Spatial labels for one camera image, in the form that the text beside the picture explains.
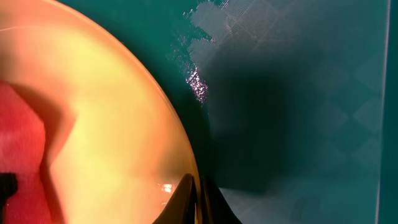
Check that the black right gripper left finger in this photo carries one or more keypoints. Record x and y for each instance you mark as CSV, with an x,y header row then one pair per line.
x,y
181,207

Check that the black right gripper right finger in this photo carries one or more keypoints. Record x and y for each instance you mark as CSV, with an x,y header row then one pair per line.
x,y
215,209

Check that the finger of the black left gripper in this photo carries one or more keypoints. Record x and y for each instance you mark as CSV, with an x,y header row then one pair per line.
x,y
8,187

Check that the green orange sponge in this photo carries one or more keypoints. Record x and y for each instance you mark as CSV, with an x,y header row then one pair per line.
x,y
22,149

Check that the yellow plate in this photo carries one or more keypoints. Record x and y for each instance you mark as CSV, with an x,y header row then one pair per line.
x,y
115,147

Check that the teal plastic tray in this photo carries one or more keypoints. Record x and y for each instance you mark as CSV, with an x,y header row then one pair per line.
x,y
290,105

